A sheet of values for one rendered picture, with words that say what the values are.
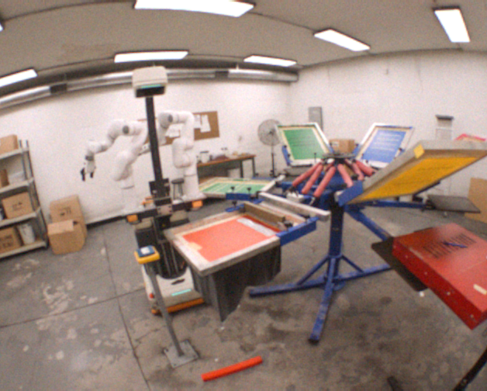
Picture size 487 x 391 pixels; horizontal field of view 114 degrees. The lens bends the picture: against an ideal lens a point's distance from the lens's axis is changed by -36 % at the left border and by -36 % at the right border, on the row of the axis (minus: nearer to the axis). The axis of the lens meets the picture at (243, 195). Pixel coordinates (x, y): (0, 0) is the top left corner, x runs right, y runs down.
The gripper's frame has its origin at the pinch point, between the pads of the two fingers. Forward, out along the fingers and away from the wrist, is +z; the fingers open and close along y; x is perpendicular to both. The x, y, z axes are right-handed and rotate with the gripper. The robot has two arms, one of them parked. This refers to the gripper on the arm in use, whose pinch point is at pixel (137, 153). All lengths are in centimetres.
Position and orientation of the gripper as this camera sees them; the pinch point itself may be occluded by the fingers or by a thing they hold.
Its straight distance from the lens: 215.4
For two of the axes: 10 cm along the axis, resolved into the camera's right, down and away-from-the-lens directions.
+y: 2.4, -1.1, 9.6
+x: -3.6, -9.3, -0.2
